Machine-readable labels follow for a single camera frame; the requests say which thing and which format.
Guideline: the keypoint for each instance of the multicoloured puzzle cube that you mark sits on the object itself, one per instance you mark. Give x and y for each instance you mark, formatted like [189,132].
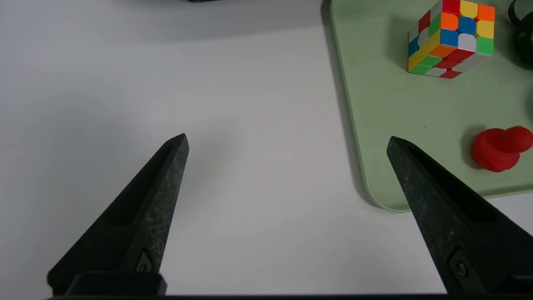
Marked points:
[454,37]

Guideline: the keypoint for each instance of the red rubber duck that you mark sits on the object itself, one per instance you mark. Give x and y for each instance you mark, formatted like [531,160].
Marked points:
[497,150]

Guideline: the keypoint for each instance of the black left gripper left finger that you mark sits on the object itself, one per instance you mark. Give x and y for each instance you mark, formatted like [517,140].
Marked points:
[137,221]

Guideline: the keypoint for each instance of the light green plastic tray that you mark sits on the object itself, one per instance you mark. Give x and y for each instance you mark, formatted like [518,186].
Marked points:
[395,104]

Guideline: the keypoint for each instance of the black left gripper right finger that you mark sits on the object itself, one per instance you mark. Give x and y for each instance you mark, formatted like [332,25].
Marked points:
[454,221]

